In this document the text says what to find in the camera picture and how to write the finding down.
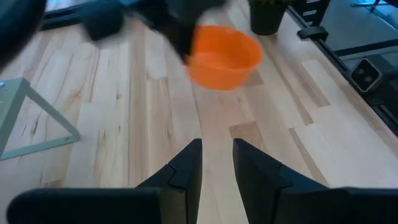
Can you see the pale green perforated metal shelf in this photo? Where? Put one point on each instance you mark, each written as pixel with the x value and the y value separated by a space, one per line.
pixel 9 109

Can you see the small grey stereo camera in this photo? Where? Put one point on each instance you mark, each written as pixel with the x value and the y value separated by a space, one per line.
pixel 366 74

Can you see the orange plastic mini bowl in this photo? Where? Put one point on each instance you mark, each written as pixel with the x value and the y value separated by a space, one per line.
pixel 224 65

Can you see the black box with white labels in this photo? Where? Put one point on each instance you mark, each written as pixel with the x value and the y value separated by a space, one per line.
pixel 298 12

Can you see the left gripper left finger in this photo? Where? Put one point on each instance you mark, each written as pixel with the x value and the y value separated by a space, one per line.
pixel 174 186

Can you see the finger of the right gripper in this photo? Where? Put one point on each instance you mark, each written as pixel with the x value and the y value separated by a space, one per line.
pixel 180 40
pixel 194 34

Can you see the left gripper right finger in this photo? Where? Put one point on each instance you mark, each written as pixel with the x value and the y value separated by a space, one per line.
pixel 264 186

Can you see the black frame bracket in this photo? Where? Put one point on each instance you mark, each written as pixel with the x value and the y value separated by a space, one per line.
pixel 312 32

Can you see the small potted green plant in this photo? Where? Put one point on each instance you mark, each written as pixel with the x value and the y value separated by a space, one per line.
pixel 267 18

